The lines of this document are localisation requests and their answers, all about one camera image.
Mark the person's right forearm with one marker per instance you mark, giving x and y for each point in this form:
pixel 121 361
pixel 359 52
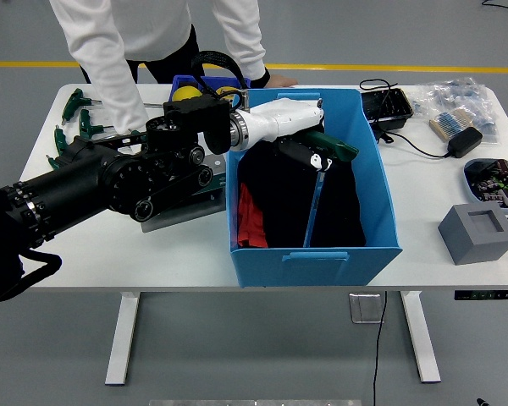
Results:
pixel 123 97

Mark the black table control panel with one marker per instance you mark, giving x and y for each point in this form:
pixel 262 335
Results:
pixel 487 295

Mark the white table leg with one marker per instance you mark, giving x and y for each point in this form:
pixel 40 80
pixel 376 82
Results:
pixel 419 334
pixel 125 330

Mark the metal floor socket plate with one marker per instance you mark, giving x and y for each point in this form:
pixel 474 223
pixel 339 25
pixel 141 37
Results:
pixel 366 308

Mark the circuit board with green parts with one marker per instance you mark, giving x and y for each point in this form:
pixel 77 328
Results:
pixel 497 192

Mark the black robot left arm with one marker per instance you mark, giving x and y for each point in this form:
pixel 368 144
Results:
pixel 67 190

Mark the yellow lemon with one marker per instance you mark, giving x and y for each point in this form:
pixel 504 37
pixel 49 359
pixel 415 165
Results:
pixel 186 93

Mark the black power adapter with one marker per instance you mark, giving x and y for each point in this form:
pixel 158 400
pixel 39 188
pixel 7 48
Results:
pixel 465 143

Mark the yellow tape measure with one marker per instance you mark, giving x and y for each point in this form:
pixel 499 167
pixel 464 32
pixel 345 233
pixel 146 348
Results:
pixel 228 91

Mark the taped resistor strip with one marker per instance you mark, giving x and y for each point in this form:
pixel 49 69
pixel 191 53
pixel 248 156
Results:
pixel 451 123

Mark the red cloth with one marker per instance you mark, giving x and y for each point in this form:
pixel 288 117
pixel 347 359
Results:
pixel 250 224

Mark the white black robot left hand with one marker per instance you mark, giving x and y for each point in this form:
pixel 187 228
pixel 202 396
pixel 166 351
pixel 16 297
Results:
pixel 279 118

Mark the white bowl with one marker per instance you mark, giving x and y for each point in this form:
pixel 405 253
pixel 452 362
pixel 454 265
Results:
pixel 470 186

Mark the person's left forearm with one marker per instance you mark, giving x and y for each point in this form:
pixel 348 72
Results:
pixel 247 51

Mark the small blue parts bin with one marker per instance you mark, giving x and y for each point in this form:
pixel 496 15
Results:
pixel 182 81

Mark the green steel tool holder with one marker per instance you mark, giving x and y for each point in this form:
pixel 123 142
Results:
pixel 182 217

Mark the large blue plastic box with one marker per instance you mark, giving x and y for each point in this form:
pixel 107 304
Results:
pixel 313 270

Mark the person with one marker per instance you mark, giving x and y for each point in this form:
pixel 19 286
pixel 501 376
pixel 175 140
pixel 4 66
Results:
pixel 152 25

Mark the clear bag of blue components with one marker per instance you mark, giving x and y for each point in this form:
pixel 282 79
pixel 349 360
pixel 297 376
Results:
pixel 457 95

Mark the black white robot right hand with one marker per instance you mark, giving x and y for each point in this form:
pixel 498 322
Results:
pixel 482 402

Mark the black cloth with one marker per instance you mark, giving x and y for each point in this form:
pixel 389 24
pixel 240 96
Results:
pixel 288 203

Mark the black plastic tray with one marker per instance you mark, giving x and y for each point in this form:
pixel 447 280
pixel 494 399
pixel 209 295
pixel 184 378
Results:
pixel 385 105

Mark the yellow floor tape line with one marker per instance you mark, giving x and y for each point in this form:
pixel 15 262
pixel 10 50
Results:
pixel 364 67

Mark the grey foam block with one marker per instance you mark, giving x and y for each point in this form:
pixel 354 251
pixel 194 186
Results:
pixel 470 245

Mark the person's left hand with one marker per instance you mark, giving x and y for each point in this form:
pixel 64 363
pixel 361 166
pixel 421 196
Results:
pixel 283 81

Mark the small black charger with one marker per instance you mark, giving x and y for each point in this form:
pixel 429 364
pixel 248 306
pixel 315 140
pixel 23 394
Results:
pixel 480 171

